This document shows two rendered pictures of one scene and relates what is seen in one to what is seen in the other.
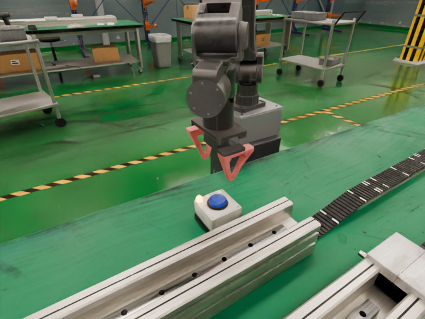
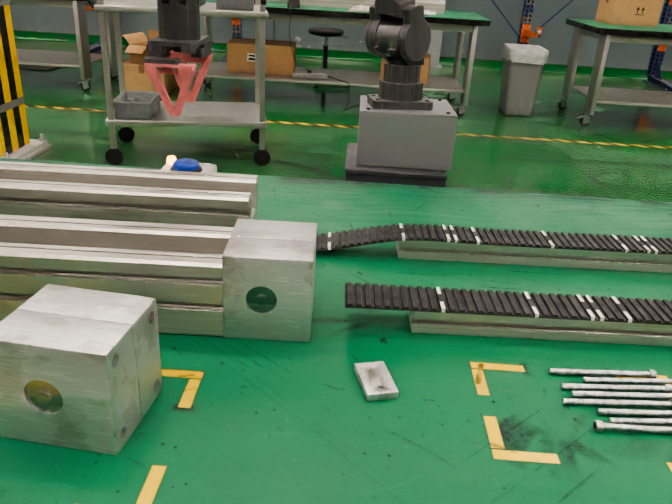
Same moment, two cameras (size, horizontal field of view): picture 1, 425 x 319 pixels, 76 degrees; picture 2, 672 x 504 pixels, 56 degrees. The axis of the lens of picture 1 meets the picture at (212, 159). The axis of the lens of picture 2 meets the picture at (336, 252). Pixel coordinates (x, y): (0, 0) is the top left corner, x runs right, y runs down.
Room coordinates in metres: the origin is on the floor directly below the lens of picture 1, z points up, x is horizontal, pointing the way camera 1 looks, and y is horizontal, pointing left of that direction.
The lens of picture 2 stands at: (-0.20, -0.70, 1.15)
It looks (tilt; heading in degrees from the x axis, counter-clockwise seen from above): 25 degrees down; 31
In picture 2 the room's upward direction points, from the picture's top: 3 degrees clockwise
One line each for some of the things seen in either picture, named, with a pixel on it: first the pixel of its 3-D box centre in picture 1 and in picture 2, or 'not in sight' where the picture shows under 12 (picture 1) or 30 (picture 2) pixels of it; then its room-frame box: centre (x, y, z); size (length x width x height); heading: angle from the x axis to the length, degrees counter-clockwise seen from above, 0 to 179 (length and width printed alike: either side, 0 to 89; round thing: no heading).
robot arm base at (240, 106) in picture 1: (246, 95); (400, 85); (0.95, -0.12, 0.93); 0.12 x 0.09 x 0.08; 129
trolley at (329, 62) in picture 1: (316, 45); not in sight; (4.56, -1.62, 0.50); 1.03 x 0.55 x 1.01; 35
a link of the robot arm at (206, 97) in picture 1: (215, 67); not in sight; (0.43, 0.00, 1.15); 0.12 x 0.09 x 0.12; 168
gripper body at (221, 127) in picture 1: (218, 114); (179, 23); (0.47, -0.01, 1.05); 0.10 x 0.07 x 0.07; 32
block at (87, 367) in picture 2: not in sight; (88, 357); (0.07, -0.29, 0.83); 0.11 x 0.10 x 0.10; 24
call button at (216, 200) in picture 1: (217, 202); (186, 167); (0.47, -0.01, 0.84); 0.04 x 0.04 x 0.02
